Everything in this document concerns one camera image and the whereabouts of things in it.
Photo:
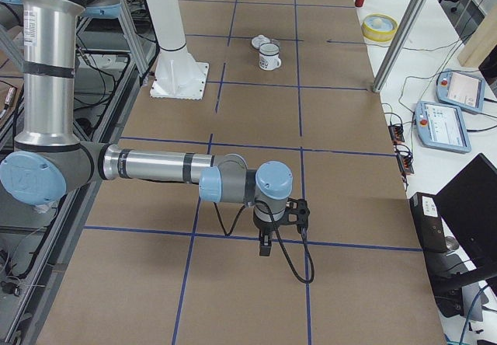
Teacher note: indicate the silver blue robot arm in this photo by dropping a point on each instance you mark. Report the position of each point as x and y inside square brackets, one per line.
[49, 161]

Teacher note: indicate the wooden board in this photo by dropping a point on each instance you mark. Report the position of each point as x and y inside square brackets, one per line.
[481, 43]

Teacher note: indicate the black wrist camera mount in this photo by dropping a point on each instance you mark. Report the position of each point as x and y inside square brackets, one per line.
[296, 213]

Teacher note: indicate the yellow tape roll with plate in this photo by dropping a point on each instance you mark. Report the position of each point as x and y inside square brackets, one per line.
[379, 27]

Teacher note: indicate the white camera stand pole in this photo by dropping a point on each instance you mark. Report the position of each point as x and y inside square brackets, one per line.
[177, 74]

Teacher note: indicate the teach pendant tablet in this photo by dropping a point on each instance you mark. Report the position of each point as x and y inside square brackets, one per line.
[461, 89]
[441, 126]

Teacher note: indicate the black desktop box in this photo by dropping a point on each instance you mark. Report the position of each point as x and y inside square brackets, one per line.
[428, 223]

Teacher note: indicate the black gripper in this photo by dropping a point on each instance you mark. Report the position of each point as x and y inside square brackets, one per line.
[265, 228]

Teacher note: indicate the orange black connector far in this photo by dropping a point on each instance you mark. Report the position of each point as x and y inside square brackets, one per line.
[396, 130]

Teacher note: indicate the orange black connector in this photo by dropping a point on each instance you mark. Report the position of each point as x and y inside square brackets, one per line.
[396, 130]
[404, 158]

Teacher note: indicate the far teach pendant tablet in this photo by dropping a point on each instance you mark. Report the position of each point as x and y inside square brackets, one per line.
[461, 89]

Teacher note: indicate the orange black connector near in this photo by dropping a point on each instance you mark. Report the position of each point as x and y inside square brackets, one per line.
[404, 158]

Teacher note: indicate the aluminium frame post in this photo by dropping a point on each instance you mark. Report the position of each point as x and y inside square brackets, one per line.
[408, 20]

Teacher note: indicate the white enamel mug blue rim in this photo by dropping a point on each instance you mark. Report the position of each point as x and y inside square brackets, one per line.
[269, 63]

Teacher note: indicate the near teach pendant tablet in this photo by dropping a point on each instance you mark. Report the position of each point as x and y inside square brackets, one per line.
[441, 126]

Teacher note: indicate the black computer monitor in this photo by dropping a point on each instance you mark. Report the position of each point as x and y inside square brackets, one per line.
[467, 204]

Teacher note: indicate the white ceramic lid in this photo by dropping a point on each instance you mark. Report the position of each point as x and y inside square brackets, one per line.
[259, 40]

